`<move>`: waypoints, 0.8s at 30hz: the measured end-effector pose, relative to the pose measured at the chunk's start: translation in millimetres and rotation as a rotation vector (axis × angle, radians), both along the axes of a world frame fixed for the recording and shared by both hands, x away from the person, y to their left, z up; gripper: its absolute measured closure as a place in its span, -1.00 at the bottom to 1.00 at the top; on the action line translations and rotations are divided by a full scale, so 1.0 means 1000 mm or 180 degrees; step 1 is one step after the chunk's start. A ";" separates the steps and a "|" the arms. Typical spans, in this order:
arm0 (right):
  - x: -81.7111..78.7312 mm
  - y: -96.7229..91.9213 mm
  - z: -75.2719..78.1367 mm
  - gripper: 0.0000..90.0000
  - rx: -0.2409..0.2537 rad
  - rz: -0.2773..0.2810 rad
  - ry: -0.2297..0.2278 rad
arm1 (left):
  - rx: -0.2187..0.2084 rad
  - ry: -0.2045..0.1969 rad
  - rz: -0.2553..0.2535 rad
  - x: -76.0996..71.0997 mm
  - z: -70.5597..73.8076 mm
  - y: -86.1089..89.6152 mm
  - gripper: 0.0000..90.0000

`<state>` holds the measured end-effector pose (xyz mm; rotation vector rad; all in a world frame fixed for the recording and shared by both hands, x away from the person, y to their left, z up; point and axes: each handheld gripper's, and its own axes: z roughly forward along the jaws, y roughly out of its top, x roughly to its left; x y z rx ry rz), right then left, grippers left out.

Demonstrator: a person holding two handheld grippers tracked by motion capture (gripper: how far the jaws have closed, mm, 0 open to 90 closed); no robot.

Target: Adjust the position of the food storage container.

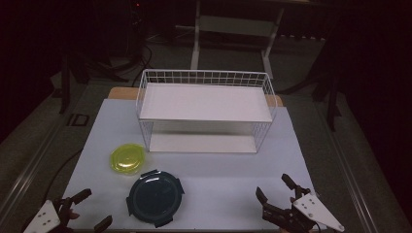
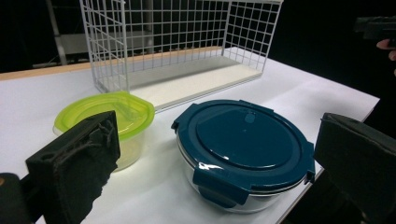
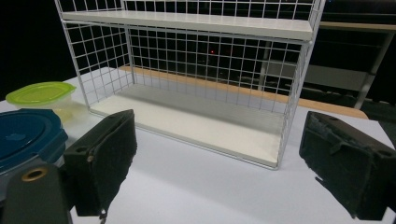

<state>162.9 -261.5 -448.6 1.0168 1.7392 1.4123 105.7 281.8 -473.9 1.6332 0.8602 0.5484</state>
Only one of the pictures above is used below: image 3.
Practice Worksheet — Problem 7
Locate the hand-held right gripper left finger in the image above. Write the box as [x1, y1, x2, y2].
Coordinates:
[64, 108, 138, 217]

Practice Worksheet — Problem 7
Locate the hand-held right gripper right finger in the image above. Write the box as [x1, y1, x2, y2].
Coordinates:
[298, 110, 396, 221]

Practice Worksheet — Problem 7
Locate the yellow-green bowl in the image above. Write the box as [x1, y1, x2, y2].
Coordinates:
[5, 81, 92, 125]

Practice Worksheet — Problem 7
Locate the white wire shelf rack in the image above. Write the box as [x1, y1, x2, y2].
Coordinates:
[54, 0, 326, 171]

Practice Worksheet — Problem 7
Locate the glass container with blue lid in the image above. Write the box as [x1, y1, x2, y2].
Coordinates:
[0, 107, 69, 200]

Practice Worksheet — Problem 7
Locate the white-framed desk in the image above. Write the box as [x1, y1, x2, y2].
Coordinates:
[261, 21, 396, 110]

